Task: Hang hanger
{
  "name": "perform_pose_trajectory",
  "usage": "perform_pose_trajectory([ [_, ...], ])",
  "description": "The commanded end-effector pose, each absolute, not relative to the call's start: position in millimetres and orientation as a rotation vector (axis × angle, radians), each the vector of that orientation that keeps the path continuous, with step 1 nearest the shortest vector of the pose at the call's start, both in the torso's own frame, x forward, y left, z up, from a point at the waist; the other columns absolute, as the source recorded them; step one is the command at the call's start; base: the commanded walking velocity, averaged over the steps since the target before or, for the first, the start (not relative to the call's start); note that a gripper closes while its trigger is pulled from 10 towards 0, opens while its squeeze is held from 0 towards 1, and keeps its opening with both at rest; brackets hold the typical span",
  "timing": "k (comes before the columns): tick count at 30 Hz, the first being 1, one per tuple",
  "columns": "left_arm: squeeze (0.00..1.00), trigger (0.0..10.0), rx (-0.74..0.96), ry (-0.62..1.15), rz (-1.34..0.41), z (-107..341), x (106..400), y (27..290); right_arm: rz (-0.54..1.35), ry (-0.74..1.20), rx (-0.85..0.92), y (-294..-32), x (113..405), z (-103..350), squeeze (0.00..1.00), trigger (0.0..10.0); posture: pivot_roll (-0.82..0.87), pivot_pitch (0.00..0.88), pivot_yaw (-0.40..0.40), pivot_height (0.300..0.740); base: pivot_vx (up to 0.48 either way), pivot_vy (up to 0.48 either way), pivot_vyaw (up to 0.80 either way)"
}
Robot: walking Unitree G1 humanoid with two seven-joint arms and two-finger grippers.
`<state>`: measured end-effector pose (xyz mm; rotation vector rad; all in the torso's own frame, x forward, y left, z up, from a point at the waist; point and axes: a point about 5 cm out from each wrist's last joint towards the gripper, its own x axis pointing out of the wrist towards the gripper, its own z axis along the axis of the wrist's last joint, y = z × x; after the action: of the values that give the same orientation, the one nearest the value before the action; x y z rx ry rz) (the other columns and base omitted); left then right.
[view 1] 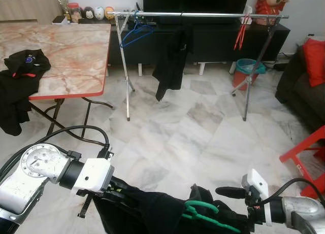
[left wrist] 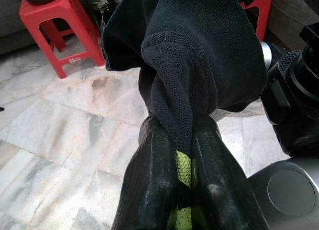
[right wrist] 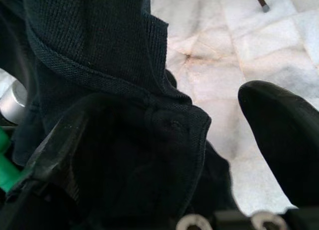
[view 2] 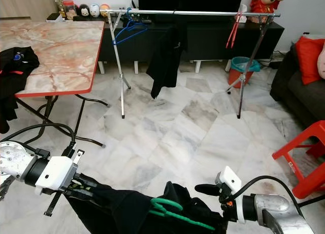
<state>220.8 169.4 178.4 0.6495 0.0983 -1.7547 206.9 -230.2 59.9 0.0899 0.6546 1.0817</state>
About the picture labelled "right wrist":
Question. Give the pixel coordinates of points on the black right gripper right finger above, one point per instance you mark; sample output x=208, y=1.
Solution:
x=286, y=140

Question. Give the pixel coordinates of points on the black shirt green logo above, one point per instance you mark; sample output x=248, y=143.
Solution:
x=99, y=40

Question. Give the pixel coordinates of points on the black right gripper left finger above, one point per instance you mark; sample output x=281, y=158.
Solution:
x=62, y=150

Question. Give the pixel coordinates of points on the green plastic hanger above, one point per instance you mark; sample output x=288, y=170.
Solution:
x=6, y=152

